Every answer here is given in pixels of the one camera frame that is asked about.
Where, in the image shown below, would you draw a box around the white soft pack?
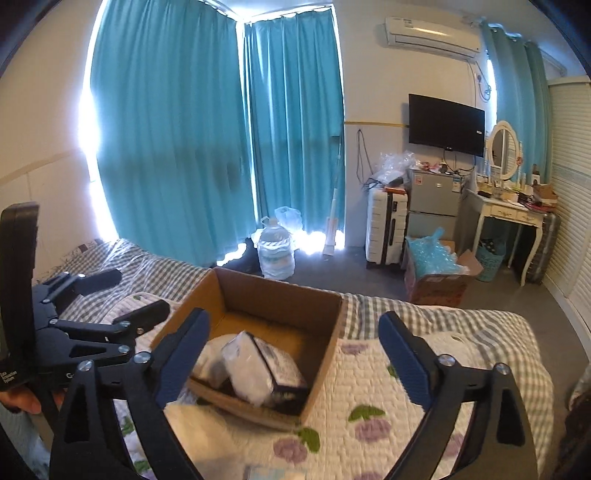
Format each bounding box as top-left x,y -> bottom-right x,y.
221,331 -> 310,408

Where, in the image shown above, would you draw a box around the blue floral tissue pack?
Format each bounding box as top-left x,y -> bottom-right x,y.
245,465 -> 307,480

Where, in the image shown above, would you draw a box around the person's left hand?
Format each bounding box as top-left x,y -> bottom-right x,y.
0,387 -> 42,415

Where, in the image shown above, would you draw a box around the white floral quilt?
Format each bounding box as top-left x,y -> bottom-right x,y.
98,290 -> 555,480

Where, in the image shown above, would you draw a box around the brown cardboard box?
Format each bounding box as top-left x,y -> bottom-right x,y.
151,268 -> 346,431

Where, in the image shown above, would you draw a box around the large clear water bottle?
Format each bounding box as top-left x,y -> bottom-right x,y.
256,217 -> 296,281

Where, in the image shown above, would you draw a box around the red box with blue bag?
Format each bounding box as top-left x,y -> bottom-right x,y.
405,228 -> 483,307

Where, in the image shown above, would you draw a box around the teal laundry basket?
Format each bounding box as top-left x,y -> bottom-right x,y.
476,239 -> 506,282

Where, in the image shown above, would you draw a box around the white wardrobe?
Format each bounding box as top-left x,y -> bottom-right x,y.
544,76 -> 590,353

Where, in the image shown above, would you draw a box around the large teal curtain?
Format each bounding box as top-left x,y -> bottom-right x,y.
90,1 -> 256,266

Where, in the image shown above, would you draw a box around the white dressing table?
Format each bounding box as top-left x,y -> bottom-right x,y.
455,189 -> 544,287

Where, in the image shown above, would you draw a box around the white suitcase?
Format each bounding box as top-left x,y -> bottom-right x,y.
365,187 -> 408,265

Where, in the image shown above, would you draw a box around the grey mini fridge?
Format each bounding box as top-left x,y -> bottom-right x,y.
405,169 -> 462,241

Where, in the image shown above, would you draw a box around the white oval vanity mirror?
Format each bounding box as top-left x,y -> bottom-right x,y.
485,120 -> 522,181

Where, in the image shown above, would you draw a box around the clear plastic bag pile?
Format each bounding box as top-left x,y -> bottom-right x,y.
370,151 -> 417,185

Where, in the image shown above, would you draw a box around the right teal curtain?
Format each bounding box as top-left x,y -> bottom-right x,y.
480,21 -> 551,182

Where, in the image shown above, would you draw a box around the white air conditioner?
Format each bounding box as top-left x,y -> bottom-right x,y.
385,17 -> 481,61

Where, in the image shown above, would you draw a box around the black wall television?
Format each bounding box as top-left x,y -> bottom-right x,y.
408,94 -> 486,157

